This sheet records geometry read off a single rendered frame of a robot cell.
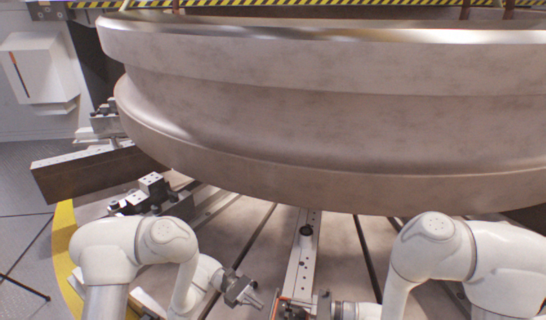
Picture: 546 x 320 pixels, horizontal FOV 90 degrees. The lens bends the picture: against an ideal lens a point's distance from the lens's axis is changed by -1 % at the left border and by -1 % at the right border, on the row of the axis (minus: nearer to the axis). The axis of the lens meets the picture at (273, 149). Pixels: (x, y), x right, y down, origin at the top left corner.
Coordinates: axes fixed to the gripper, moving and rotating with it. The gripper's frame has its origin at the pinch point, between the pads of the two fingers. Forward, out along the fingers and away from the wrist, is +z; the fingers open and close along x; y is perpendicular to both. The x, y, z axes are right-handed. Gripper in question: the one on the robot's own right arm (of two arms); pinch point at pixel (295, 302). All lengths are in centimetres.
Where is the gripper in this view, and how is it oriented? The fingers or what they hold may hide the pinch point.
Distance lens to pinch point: 123.9
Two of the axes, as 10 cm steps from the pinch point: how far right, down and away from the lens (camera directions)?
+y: -0.1, -8.8, -4.8
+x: -2.3, 4.7, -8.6
